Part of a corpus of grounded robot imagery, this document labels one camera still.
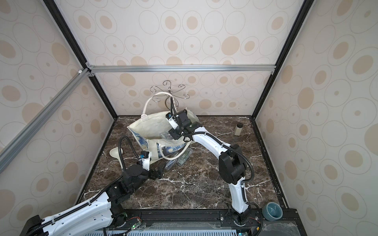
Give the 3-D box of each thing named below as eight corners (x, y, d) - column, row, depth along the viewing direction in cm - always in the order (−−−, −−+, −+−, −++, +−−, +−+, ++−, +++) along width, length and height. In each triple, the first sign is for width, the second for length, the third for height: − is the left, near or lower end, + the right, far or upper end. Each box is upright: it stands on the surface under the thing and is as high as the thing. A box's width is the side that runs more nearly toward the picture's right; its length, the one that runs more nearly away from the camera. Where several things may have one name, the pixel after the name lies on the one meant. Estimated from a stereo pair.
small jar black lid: (233, 135, 111) (236, 126, 103) (234, 130, 114) (237, 121, 107) (239, 136, 110) (242, 128, 102) (240, 131, 113) (243, 122, 106)
